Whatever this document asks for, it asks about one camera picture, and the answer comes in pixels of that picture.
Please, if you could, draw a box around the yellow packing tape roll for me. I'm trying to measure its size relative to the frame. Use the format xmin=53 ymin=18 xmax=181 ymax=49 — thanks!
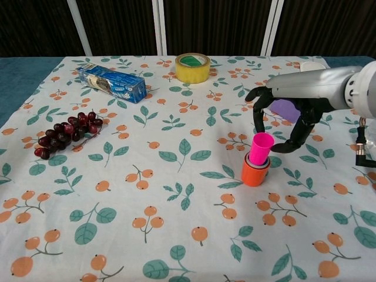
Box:
xmin=174 ymin=53 xmax=211 ymax=84

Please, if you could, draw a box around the dark red grape bunch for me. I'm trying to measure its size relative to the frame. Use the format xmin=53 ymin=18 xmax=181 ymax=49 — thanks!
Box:
xmin=33 ymin=110 xmax=104 ymax=160

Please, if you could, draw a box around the light blue plastic cup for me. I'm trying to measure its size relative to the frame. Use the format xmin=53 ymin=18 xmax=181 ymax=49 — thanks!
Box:
xmin=246 ymin=152 xmax=271 ymax=170

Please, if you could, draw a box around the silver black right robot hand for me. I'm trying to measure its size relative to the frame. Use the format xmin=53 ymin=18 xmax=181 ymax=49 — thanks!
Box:
xmin=246 ymin=66 xmax=364 ymax=154

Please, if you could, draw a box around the floral print tablecloth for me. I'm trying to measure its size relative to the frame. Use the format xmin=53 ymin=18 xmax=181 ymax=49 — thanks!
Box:
xmin=0 ymin=55 xmax=376 ymax=282

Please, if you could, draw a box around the black cable with connector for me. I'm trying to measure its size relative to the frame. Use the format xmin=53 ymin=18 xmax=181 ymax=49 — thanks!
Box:
xmin=354 ymin=116 xmax=376 ymax=169

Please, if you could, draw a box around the orange plastic cup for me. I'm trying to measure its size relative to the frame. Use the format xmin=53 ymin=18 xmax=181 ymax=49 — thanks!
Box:
xmin=241 ymin=154 xmax=271 ymax=187

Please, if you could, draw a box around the pink plastic cup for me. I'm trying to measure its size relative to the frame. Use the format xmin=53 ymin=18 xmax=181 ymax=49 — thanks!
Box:
xmin=249 ymin=132 xmax=276 ymax=165

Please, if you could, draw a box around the blue toothpaste box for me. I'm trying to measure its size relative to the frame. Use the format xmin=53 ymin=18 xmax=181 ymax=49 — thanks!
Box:
xmin=75 ymin=62 xmax=147 ymax=105

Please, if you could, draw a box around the purple foam cube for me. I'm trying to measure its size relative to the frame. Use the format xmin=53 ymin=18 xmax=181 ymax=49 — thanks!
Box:
xmin=269 ymin=99 xmax=302 ymax=123

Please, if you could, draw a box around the white double frame post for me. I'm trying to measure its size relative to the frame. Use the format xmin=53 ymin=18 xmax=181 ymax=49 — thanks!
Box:
xmin=151 ymin=0 xmax=169 ymax=56

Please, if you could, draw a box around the white slipper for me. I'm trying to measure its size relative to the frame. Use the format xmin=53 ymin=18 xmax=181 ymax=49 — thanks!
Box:
xmin=299 ymin=61 xmax=327 ymax=72

